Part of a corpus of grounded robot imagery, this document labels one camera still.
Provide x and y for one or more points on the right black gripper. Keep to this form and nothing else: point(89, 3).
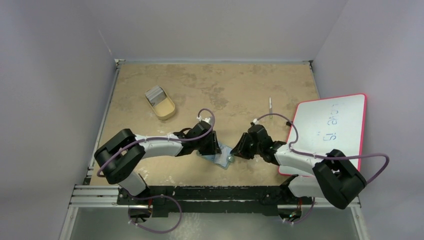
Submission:
point(247, 145)

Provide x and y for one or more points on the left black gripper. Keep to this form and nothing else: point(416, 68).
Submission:
point(213, 148)

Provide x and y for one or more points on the green card holder wallet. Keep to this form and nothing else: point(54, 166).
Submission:
point(210, 158)

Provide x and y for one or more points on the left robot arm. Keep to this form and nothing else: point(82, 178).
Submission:
point(119, 156)

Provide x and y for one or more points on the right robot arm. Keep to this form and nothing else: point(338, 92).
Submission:
point(338, 181)

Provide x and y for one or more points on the stack of cards in tray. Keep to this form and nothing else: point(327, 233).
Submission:
point(155, 95)

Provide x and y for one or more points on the white marker pen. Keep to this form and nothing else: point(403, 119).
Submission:
point(270, 105)

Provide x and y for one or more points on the beige oval tray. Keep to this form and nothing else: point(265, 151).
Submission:
point(164, 110)

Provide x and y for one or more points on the pink framed whiteboard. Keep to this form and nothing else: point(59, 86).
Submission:
point(322, 125)

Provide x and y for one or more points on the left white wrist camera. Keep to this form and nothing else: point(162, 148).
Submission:
point(208, 120)

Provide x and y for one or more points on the black base frame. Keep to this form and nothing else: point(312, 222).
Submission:
point(267, 200)

